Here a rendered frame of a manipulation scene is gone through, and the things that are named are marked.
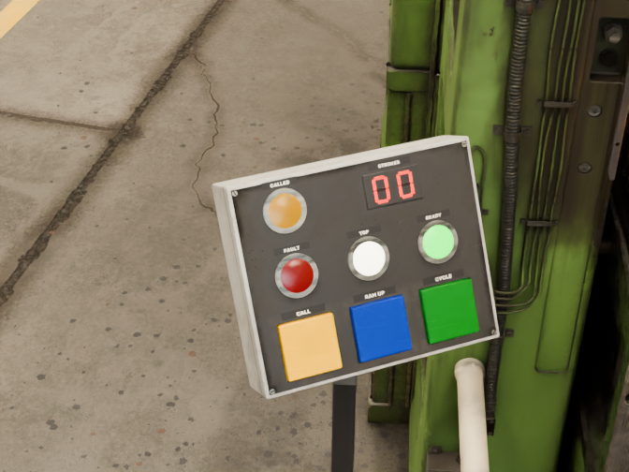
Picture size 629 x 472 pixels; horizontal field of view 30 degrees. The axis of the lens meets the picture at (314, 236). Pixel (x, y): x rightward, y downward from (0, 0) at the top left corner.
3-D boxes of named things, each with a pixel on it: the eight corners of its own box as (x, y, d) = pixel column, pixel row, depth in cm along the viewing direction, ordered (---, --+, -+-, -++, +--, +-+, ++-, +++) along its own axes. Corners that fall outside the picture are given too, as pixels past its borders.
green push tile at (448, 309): (480, 331, 159) (472, 278, 157) (430, 344, 156) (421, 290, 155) (474, 329, 160) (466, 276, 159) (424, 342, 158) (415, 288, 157)
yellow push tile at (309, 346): (343, 368, 153) (333, 312, 152) (289, 383, 150) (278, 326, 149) (338, 365, 155) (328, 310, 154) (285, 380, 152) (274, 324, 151)
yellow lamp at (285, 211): (301, 232, 149) (301, 204, 146) (265, 230, 149) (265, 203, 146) (303, 217, 151) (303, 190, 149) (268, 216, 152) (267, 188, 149)
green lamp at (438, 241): (454, 262, 156) (457, 236, 153) (419, 260, 156) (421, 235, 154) (454, 248, 158) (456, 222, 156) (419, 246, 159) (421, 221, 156)
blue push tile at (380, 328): (413, 349, 156) (404, 295, 154) (360, 363, 153) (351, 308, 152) (407, 347, 157) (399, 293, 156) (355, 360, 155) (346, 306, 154)
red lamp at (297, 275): (314, 297, 150) (314, 271, 148) (277, 295, 150) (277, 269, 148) (315, 281, 153) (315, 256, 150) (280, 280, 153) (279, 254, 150)
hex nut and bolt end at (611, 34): (619, 73, 168) (626, 30, 164) (598, 73, 168) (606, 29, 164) (616, 65, 170) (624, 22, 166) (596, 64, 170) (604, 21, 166)
